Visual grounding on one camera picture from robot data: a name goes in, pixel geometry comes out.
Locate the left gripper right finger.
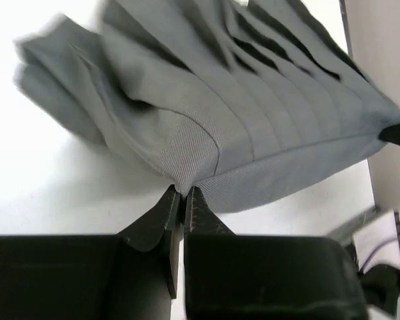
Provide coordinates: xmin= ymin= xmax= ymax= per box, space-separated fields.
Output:
xmin=184 ymin=187 xmax=368 ymax=319

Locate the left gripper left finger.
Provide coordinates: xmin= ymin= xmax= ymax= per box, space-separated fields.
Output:
xmin=0 ymin=187 xmax=181 ymax=319

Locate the grey pleated skirt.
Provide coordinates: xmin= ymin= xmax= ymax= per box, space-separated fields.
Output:
xmin=18 ymin=1 xmax=400 ymax=213

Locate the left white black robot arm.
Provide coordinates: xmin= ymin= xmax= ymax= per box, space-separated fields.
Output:
xmin=0 ymin=187 xmax=400 ymax=319

